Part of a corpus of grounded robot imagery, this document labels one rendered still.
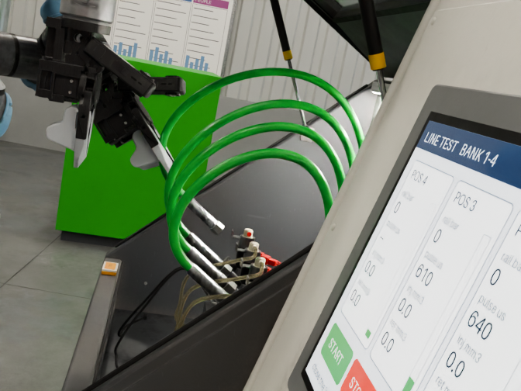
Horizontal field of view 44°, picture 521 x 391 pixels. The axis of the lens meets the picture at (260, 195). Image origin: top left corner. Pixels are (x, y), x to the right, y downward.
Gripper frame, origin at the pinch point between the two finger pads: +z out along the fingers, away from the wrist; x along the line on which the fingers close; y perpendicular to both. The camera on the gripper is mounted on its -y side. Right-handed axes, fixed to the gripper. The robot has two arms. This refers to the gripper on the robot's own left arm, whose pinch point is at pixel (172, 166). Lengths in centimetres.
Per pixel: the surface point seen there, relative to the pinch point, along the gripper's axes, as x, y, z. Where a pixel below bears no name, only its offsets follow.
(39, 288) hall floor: -244, 126, -22
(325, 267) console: 36.8, -12.7, 24.9
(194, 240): 4.8, 2.7, 13.1
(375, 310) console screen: 53, -14, 29
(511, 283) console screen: 69, -22, 29
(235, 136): 15.9, -11.8, 3.8
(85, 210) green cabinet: -324, 103, -60
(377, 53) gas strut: 31.6, -31.8, 6.9
